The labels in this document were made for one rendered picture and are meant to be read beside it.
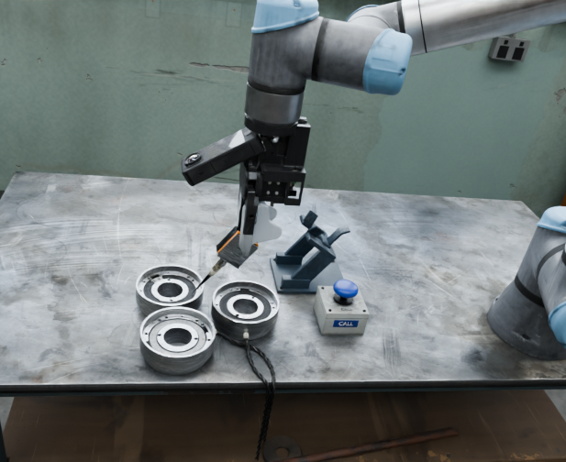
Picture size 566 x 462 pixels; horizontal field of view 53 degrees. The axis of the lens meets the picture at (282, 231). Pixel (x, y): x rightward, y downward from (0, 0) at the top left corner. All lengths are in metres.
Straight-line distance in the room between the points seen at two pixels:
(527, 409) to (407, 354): 0.45
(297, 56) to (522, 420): 0.89
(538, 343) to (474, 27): 0.51
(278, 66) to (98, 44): 1.73
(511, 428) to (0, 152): 2.15
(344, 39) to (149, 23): 1.70
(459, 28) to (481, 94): 1.93
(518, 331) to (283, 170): 0.49
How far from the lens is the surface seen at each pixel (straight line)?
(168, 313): 0.87
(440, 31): 0.82
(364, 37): 0.70
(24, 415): 1.13
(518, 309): 1.02
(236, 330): 0.86
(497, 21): 0.82
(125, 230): 1.11
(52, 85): 2.47
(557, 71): 2.88
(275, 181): 0.78
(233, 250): 0.85
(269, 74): 0.71
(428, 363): 0.93
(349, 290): 0.90
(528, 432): 1.28
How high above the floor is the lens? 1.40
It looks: 31 degrees down
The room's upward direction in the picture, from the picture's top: 10 degrees clockwise
